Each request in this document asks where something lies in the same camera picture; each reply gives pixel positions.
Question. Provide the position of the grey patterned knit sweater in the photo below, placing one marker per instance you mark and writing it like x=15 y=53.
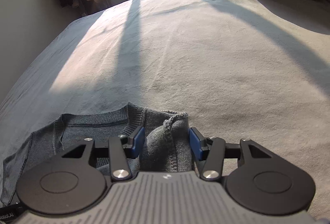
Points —
x=165 y=144

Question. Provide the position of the grey bed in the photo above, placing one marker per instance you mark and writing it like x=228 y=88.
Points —
x=193 y=53

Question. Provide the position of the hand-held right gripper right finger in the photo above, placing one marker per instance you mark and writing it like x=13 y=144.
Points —
x=195 y=145

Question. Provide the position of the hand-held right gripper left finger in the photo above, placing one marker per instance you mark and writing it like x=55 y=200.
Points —
x=138 y=142

